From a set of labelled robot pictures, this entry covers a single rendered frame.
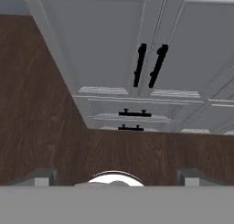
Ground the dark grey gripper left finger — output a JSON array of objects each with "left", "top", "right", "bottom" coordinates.
[{"left": 6, "top": 167, "right": 59, "bottom": 187}]

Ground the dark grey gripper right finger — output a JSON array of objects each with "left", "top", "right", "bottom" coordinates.
[{"left": 176, "top": 168, "right": 230, "bottom": 187}]

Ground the white round plate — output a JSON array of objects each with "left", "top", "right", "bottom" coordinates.
[{"left": 87, "top": 170, "right": 145, "bottom": 187}]

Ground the grey drawer front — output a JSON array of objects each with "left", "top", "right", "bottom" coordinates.
[
  {"left": 82, "top": 117, "right": 177, "bottom": 133},
  {"left": 72, "top": 94, "right": 205, "bottom": 124}
]

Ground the grey cupboard door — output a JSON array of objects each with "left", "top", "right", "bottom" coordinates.
[
  {"left": 20, "top": 0, "right": 168, "bottom": 98},
  {"left": 140, "top": 0, "right": 234, "bottom": 101}
]

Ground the black drawer handle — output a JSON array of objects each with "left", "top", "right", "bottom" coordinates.
[
  {"left": 118, "top": 108, "right": 153, "bottom": 118},
  {"left": 117, "top": 123, "right": 144, "bottom": 132}
]

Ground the black cupboard door handle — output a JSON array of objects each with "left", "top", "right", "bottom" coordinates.
[
  {"left": 148, "top": 44, "right": 169, "bottom": 89},
  {"left": 133, "top": 43, "right": 148, "bottom": 89}
]

